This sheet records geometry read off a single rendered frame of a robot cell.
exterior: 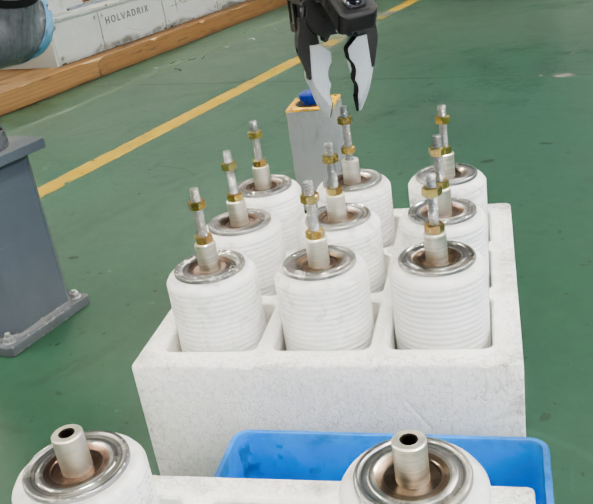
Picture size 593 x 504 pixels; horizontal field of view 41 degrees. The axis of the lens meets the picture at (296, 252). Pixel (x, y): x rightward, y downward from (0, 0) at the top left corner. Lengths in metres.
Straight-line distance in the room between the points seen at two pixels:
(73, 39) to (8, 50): 2.20
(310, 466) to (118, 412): 0.38
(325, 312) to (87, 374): 0.53
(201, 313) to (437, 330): 0.24
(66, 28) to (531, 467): 3.00
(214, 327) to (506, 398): 0.29
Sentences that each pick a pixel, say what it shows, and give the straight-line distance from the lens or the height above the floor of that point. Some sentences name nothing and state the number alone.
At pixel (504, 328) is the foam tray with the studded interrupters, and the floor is 0.18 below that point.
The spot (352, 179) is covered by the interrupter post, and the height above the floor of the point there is 0.26.
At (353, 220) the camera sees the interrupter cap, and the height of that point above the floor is 0.25.
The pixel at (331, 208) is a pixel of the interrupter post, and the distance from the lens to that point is 0.90.
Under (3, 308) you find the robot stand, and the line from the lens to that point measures 1.33.
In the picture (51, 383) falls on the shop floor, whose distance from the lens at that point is 1.23.
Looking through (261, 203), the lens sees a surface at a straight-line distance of 1.01.
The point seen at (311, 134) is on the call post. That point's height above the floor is 0.28.
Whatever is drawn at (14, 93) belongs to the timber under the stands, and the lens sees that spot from 3.20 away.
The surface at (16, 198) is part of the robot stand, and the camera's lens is 1.32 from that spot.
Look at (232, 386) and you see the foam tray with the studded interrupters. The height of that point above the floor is 0.15.
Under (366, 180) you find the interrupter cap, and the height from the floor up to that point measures 0.25.
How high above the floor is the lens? 0.60
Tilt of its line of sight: 24 degrees down
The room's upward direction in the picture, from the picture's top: 9 degrees counter-clockwise
